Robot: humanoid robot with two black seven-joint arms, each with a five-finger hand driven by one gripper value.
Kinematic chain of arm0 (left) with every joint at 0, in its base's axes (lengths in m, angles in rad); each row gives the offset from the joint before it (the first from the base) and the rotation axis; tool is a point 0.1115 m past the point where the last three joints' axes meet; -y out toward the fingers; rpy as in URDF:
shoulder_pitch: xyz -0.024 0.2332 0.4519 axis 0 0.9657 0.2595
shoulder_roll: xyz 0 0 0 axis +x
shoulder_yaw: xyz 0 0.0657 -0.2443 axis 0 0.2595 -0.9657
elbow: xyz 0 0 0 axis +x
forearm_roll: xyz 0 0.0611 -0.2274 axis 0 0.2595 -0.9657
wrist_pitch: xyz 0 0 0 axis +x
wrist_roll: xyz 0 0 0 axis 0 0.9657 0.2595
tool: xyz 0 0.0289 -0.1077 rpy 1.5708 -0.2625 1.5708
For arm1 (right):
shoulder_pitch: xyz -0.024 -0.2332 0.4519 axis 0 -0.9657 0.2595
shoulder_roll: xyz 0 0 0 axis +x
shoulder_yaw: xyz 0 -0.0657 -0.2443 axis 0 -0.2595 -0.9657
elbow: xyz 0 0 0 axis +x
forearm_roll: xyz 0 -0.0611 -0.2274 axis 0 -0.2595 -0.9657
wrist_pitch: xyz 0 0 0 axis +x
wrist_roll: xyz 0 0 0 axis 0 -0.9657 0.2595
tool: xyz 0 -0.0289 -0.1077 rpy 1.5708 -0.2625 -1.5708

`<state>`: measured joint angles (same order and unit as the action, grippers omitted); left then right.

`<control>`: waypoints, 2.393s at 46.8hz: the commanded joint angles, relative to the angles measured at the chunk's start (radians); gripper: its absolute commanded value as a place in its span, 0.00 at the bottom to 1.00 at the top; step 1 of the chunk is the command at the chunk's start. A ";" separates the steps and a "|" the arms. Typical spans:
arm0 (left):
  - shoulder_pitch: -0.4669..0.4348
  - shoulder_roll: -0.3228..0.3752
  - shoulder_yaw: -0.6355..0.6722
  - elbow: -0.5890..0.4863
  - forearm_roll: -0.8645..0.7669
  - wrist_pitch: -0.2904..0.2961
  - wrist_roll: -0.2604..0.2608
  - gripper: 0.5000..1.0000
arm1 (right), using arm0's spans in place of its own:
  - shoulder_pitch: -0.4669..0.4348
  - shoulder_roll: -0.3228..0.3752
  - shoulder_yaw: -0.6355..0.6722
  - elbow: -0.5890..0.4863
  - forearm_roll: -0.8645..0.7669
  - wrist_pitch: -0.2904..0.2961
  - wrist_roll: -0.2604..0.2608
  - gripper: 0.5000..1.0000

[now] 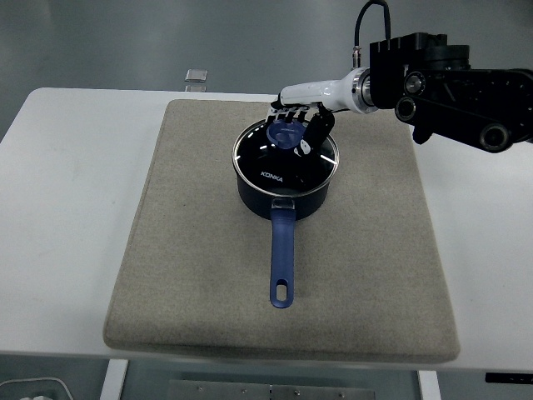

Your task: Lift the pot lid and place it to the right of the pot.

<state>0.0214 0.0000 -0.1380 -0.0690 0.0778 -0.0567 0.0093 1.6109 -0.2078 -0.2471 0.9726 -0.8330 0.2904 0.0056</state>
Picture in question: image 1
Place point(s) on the black control panel under table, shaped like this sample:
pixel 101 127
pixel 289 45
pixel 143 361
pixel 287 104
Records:
pixel 509 378

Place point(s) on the white rounded box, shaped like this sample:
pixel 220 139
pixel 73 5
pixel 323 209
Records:
pixel 35 389

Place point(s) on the white table leg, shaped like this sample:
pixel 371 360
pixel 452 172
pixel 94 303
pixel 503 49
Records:
pixel 429 385
pixel 113 380

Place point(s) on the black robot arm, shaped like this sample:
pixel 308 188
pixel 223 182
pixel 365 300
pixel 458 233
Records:
pixel 445 83

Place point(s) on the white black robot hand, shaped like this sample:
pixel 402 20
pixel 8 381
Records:
pixel 316 98

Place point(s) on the beige fabric mat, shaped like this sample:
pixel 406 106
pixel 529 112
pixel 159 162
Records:
pixel 281 233

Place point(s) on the glass pot lid blue knob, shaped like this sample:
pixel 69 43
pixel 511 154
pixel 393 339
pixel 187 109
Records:
pixel 283 162

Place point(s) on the grey metal plate with screws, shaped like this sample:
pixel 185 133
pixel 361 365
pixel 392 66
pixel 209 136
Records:
pixel 271 390

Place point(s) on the silver square floor plate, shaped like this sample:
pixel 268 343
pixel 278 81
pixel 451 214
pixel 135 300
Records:
pixel 196 75

